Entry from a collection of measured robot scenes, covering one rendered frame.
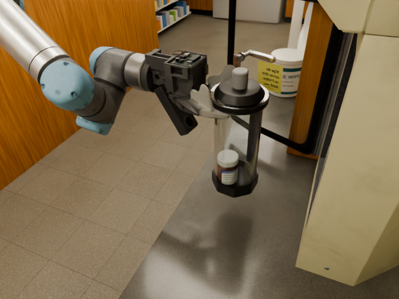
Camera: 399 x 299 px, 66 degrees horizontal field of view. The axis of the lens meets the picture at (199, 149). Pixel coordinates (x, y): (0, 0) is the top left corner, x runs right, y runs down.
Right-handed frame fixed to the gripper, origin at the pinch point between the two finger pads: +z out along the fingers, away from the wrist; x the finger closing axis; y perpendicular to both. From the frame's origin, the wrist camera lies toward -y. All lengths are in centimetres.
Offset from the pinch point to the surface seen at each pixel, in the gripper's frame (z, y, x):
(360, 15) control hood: 17.2, 19.6, -7.1
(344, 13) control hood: 15.5, 19.7, -7.3
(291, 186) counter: 9.7, -29.6, 14.7
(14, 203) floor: -162, -122, 6
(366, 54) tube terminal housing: 18.9, 15.5, -6.9
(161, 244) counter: -9.5, -29.1, -16.9
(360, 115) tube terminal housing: 20.3, 7.5, -6.8
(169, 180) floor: -85, -124, 77
